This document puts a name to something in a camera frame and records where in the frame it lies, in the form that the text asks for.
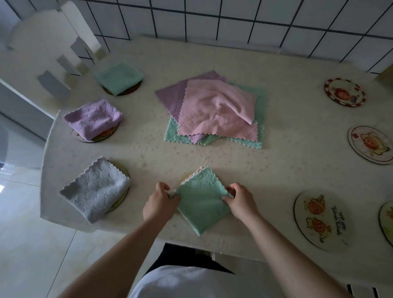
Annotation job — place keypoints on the edge coaster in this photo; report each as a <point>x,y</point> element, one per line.
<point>387,224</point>

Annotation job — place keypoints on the brown cartoon coaster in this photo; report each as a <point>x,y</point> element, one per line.
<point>133,89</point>

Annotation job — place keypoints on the person's right forearm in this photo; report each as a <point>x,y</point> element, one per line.
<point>291,264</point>

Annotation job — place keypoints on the person's black trousers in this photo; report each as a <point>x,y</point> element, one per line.
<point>184,258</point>

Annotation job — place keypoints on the person's right hand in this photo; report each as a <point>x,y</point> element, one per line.
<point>242,204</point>

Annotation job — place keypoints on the person's white shirt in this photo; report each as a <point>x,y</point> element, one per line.
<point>196,285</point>

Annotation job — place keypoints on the grey cloth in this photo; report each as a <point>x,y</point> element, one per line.
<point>95,190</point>

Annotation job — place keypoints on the white cartoon coaster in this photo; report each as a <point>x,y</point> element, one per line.
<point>370,145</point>

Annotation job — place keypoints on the person's left hand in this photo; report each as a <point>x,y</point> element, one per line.
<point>159,205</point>

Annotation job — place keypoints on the person's left forearm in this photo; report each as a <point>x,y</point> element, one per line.
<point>116,264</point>

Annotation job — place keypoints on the two peach figures coaster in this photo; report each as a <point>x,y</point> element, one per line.
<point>322,221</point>

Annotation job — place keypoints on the red rimmed small coaster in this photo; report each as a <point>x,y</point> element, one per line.
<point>344,92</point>

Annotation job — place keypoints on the green character round coaster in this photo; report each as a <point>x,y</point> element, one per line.
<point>124,199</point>

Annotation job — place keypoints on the cream strip cartoon coaster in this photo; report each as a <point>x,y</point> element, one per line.
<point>185,178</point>

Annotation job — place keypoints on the have a nice day coaster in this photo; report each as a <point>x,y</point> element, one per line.
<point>107,133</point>

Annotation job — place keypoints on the cream speckled tablecloth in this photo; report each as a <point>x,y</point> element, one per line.
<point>307,153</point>

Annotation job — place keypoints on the white cabinet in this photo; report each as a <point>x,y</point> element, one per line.
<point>18,116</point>

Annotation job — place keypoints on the white slatted chair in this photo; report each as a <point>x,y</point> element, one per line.
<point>362,291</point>
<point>40,33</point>

